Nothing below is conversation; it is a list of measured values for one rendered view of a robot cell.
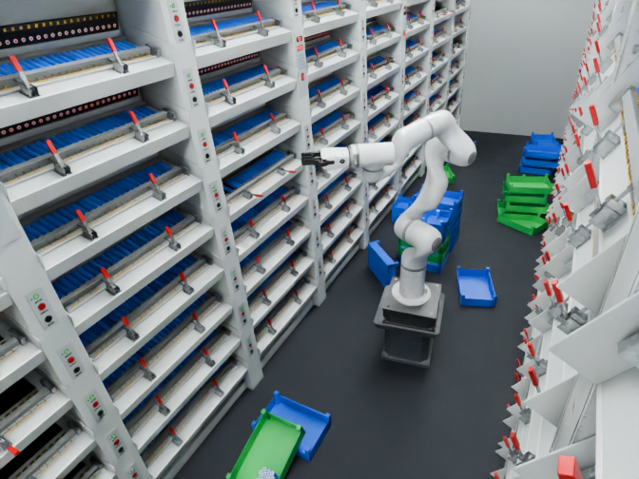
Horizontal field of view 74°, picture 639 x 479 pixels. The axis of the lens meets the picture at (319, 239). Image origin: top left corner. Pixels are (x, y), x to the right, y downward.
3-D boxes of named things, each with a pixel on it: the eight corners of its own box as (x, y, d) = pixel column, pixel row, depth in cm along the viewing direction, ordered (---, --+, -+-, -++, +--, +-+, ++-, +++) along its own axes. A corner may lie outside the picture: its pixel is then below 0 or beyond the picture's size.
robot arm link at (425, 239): (413, 253, 210) (416, 212, 197) (442, 271, 198) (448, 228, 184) (395, 262, 205) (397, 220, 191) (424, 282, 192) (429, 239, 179)
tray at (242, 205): (303, 169, 219) (306, 153, 213) (228, 224, 175) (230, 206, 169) (271, 153, 224) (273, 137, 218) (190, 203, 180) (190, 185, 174)
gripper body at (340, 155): (353, 171, 152) (321, 173, 152) (350, 160, 161) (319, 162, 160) (353, 151, 148) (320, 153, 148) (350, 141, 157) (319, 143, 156)
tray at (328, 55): (358, 60, 248) (363, 35, 240) (305, 84, 205) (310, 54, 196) (327, 48, 254) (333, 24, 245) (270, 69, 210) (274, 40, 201)
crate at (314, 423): (331, 424, 197) (330, 413, 193) (309, 462, 182) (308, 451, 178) (278, 400, 210) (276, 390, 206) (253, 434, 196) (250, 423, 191)
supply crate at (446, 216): (452, 219, 284) (453, 208, 279) (443, 233, 269) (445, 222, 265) (408, 211, 297) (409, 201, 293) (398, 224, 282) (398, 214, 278)
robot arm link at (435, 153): (412, 249, 188) (385, 234, 199) (427, 249, 196) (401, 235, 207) (456, 139, 172) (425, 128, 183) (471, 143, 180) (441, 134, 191)
